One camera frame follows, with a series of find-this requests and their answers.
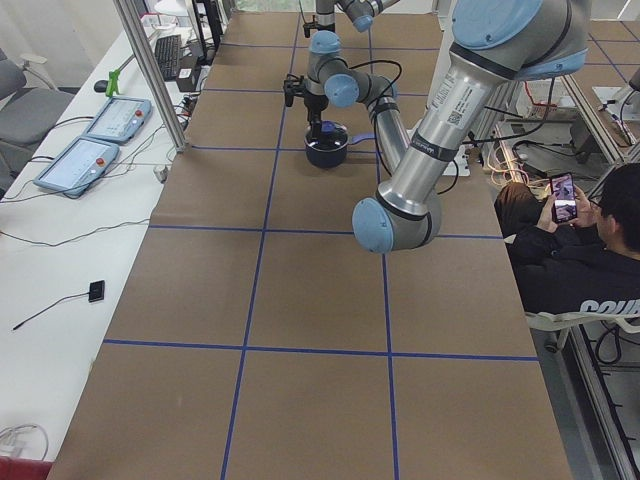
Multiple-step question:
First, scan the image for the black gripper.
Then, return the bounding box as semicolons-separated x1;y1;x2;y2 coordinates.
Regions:
304;90;329;131

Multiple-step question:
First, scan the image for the glass lid purple knob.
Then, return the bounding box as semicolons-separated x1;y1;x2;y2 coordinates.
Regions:
305;120;349;151

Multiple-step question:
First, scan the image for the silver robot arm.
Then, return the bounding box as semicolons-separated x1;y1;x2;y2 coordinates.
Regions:
304;0;398;37
305;1;592;253

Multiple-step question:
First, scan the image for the black keyboard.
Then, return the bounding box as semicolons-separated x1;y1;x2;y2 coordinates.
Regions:
154;35;182;81

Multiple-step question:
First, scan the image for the upper teach pendant tablet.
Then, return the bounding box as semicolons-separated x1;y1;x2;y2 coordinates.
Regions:
83;96;152;145

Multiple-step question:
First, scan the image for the teach pendant tablet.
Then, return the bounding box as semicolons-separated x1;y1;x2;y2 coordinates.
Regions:
34;136;120;198
83;96;152;145

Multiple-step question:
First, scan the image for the green clamp tool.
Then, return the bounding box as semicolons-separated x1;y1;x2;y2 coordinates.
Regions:
93;69;121;97

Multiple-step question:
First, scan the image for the lower teach pendant tablet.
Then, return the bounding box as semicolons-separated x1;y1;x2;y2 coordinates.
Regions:
34;136;120;198

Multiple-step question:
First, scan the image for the smartphone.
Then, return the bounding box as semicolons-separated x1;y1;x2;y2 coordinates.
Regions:
549;172;578;223

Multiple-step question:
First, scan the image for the small black puck device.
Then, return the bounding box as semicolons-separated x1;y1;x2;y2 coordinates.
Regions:
88;280;106;303

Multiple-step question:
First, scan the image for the seated person black hoodie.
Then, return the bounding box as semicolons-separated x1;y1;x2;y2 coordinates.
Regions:
494;163;639;315

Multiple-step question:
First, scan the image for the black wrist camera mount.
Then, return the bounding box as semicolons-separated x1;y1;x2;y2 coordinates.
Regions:
283;73;307;108

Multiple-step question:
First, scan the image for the dark blue saucepan purple handle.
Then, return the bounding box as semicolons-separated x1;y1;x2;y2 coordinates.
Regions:
303;123;374;169

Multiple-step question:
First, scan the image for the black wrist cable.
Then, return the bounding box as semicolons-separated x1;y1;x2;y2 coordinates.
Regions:
347;59;469;196

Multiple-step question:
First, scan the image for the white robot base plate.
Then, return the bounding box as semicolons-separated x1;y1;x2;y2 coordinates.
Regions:
442;146;470;177

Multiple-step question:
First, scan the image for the aluminium frame post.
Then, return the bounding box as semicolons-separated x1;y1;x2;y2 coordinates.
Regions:
113;0;186;153

